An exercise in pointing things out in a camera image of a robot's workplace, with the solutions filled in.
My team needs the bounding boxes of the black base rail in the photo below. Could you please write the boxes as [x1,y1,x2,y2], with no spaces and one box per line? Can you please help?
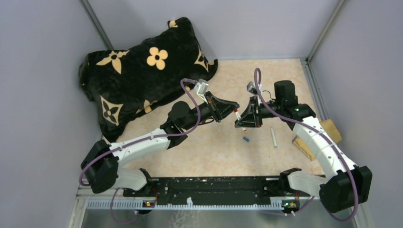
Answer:
[123,176,307,206]

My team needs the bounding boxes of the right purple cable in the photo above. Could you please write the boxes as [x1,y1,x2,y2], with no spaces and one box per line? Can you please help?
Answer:
[253,67,360,222]

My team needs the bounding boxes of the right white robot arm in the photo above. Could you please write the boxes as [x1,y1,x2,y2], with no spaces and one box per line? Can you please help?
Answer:
[235,80,373,213]

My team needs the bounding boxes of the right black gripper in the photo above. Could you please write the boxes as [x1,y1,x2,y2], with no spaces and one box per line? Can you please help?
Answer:
[235,95,283,127]

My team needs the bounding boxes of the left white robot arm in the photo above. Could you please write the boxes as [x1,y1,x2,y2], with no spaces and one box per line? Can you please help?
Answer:
[80,91,240,196]

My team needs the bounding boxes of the black floral plush blanket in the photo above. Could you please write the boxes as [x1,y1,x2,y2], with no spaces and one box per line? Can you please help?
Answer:
[78,17,219,143]

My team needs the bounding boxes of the grey cable duct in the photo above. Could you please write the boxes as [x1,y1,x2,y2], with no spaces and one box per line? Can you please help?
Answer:
[86,199,286,211]

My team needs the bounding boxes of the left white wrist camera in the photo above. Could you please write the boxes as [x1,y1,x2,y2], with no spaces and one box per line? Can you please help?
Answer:
[194,79,209,102]

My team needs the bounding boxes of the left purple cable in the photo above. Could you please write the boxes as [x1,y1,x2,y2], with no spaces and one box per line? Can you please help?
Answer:
[78,78,202,226]

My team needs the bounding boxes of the purple cable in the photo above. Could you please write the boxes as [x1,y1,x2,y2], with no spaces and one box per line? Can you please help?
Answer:
[253,67,360,222]
[78,78,202,226]

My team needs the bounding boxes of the white light-blue pen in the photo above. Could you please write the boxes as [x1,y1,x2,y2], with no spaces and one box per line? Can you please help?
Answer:
[270,126,278,148]

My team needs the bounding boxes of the white red-tip pen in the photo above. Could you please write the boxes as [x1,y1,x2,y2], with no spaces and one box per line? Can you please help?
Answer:
[234,112,247,132]

